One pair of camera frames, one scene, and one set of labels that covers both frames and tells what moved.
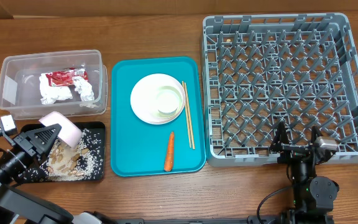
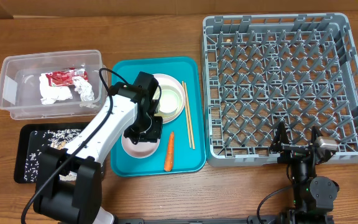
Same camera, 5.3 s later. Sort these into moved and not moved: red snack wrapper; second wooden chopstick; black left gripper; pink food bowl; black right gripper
Moved: black left gripper; pink food bowl
Not moved: second wooden chopstick; red snack wrapper; black right gripper
